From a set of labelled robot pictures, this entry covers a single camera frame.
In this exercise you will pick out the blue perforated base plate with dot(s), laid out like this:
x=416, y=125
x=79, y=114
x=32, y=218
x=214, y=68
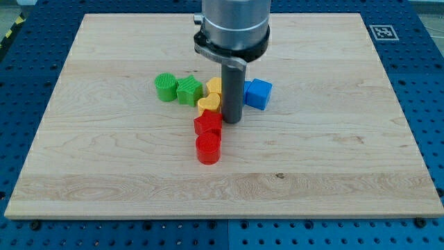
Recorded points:
x=35, y=58

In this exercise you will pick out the red star block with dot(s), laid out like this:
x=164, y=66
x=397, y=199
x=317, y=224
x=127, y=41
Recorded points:
x=209, y=122

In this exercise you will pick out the light wooden board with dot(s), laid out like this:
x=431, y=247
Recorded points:
x=333, y=141

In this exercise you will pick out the green star block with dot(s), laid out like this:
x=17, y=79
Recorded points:
x=189, y=90

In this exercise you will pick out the yellow heart block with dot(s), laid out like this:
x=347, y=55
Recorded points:
x=212, y=102

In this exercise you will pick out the red cylinder block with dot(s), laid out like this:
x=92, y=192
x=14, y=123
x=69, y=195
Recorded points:
x=208, y=148

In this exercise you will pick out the yellow hexagon block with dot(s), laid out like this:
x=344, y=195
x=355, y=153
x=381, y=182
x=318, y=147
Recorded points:
x=214, y=86

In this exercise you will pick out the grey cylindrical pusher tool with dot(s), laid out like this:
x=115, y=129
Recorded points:
x=232, y=84

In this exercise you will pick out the blue block behind pusher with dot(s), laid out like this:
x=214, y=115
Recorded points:
x=245, y=92

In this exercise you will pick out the green cylinder block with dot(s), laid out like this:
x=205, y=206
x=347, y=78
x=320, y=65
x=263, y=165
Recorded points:
x=166, y=87

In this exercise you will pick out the blue cube block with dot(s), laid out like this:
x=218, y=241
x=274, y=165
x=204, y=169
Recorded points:
x=259, y=94

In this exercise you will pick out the white fiducial marker tag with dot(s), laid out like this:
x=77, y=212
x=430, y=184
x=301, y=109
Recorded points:
x=383, y=32

